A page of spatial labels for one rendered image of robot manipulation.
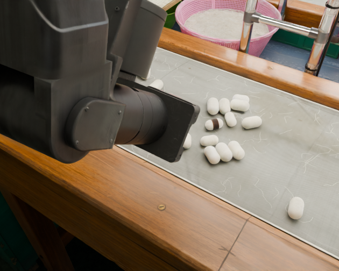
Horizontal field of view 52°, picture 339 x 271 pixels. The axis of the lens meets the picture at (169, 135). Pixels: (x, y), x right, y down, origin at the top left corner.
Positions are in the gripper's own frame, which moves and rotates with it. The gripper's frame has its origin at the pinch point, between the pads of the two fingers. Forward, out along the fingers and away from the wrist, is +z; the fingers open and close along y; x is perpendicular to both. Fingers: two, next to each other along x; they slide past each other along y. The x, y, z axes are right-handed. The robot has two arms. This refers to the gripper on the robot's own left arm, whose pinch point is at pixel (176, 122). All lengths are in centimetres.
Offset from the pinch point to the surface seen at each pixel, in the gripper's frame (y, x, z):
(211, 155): -3.2, 3.8, 10.7
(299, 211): -18.4, 5.5, 8.6
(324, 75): -12, -20, 50
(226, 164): -5.7, 4.5, 12.6
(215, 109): 1.4, -2.9, 18.6
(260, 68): -0.7, -13.9, 29.9
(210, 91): 5.6, -5.7, 24.4
